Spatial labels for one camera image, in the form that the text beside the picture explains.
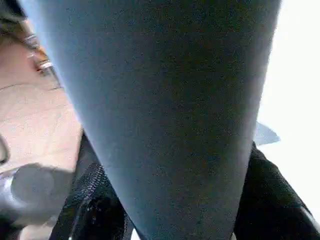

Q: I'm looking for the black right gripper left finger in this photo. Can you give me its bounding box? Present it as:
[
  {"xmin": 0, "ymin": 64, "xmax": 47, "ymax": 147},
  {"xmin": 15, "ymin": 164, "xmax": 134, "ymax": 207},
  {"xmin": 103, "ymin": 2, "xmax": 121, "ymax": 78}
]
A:
[{"xmin": 49, "ymin": 162, "xmax": 135, "ymax": 240}]

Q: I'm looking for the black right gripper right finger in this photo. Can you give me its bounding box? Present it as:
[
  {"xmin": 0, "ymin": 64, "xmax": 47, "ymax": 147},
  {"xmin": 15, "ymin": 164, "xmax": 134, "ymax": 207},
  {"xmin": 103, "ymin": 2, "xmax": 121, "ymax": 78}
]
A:
[{"xmin": 232, "ymin": 142, "xmax": 320, "ymax": 240}]

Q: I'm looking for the white plastic table top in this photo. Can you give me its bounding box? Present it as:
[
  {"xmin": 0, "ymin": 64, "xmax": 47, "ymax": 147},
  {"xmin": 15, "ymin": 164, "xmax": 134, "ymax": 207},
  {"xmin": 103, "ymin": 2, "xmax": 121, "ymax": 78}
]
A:
[{"xmin": 250, "ymin": 0, "xmax": 320, "ymax": 221}]

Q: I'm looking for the white plastic table leg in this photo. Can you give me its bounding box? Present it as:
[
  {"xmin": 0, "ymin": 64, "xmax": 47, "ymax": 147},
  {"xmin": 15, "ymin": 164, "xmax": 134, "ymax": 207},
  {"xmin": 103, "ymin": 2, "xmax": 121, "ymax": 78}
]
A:
[{"xmin": 17, "ymin": 0, "xmax": 283, "ymax": 240}]

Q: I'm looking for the white rounded machine part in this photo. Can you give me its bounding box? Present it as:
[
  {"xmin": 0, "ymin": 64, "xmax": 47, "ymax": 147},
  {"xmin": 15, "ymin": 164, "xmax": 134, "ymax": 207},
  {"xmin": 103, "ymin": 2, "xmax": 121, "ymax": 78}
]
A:
[{"xmin": 0, "ymin": 162, "xmax": 76, "ymax": 226}]

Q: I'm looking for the white basket with yellow item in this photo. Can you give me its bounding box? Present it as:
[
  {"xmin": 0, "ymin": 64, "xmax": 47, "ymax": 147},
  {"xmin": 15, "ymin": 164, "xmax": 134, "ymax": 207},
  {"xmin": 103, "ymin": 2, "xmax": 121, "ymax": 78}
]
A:
[{"xmin": 22, "ymin": 32, "xmax": 58, "ymax": 81}]

